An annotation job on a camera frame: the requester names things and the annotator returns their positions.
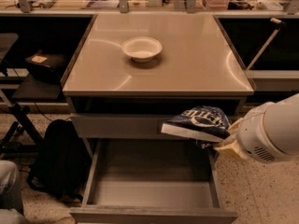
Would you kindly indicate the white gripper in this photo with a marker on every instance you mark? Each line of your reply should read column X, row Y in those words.
column 252, row 132

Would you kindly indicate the blue chip bag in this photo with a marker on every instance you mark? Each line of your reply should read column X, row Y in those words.
column 206, row 125

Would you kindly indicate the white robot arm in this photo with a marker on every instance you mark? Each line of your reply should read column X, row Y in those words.
column 294, row 100

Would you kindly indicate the open middle drawer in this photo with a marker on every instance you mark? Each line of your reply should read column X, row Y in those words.
column 152, row 182

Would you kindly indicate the grey drawer cabinet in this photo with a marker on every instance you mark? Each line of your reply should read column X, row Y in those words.
column 196, row 67

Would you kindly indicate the closed top drawer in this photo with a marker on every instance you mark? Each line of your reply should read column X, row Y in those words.
column 119, row 126

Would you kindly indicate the white paper bowl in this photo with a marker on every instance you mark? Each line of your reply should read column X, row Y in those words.
column 141, row 49

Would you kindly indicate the black backpack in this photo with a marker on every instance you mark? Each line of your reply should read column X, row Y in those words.
column 62, row 164

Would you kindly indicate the black box with label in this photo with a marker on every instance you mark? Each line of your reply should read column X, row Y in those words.
column 46, row 67

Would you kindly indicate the dark side shelf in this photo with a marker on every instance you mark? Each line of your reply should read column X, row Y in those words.
column 33, row 89

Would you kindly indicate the black tripod stand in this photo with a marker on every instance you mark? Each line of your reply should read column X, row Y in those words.
column 20, row 125

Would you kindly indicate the person's leg in jeans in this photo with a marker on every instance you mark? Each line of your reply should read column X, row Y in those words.
column 11, row 206

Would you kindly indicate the white stick with handle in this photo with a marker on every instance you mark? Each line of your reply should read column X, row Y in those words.
column 279, row 24

